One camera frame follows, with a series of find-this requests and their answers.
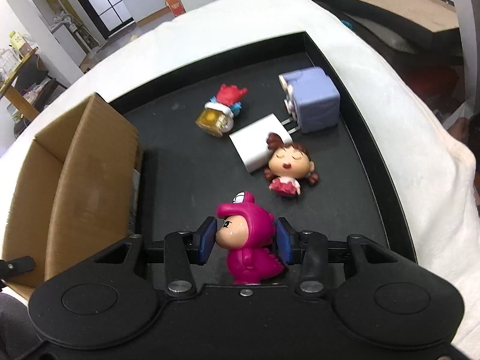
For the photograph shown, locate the brown hair girl figurine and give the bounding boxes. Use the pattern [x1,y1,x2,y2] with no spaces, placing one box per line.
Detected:
[264,133,320,197]

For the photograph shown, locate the brown cardboard box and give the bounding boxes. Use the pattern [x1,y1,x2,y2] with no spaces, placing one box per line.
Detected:
[1,94,143,300]

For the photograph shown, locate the round yellow edged table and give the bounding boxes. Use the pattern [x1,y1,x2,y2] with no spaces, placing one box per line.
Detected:
[0,46,41,121]

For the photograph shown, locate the white usb charger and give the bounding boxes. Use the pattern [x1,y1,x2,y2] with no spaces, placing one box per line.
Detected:
[229,114,297,173]

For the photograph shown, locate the yellow label bottle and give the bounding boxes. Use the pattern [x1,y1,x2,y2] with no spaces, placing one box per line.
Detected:
[9,31,29,56]

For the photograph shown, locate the orange carton box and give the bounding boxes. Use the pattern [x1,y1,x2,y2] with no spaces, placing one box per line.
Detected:
[165,0,185,16]

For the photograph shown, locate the red figure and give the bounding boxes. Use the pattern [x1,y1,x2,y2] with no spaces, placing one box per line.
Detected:
[195,84,248,137]

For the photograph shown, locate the black tray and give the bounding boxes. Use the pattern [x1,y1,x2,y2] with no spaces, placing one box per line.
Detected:
[112,32,416,259]

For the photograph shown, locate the lavender cube plug adapter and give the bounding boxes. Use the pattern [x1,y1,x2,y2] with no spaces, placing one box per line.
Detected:
[278,67,341,133]

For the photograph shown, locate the pink dinosaur costume figurine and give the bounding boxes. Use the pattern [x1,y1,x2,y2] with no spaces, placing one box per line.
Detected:
[216,191,284,285]

